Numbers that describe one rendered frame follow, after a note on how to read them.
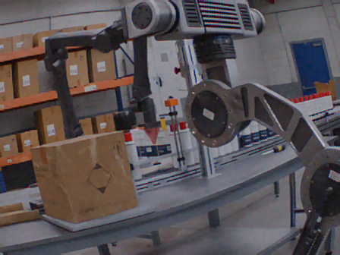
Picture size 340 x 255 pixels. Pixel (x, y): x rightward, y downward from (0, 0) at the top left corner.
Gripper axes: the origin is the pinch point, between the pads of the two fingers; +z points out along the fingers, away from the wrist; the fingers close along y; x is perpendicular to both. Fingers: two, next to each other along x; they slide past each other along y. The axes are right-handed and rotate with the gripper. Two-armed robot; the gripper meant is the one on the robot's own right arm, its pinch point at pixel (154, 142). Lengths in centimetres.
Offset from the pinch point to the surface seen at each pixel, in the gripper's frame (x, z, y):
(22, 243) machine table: 51, 20, 101
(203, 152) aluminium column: 21.9, 6.9, -8.8
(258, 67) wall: -488, -72, -681
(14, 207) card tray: -8, 17, 83
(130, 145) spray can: 8.0, -1.6, 18.7
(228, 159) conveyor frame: 11.9, 15.5, -34.2
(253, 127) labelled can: 9, 4, -61
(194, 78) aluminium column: 22.1, -25.2, -10.9
